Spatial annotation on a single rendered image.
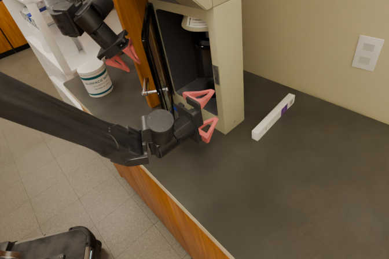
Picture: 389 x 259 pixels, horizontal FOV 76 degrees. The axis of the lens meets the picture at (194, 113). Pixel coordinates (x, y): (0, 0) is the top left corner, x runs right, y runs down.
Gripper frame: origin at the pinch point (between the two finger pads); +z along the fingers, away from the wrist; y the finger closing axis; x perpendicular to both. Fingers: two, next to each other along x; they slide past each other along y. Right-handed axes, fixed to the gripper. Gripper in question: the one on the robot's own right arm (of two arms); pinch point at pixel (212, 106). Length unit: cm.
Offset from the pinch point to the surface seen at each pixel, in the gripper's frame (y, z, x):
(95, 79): -16, -8, 75
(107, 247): -120, -50, 66
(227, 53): 5.9, 15.9, 8.9
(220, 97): -8.9, 11.9, 9.5
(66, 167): -119, -46, 158
